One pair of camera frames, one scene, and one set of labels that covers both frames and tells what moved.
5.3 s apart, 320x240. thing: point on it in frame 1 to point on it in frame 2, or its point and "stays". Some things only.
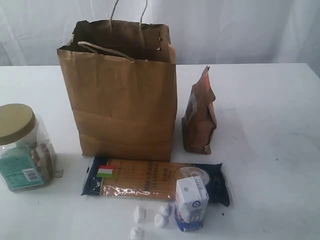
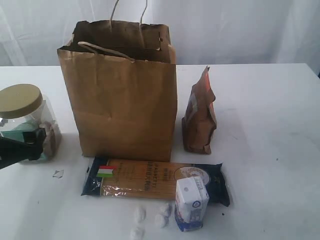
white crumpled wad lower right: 159,221 stays
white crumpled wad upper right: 164,209 stays
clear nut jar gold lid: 27,157 to 23,108
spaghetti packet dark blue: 151,178 stays
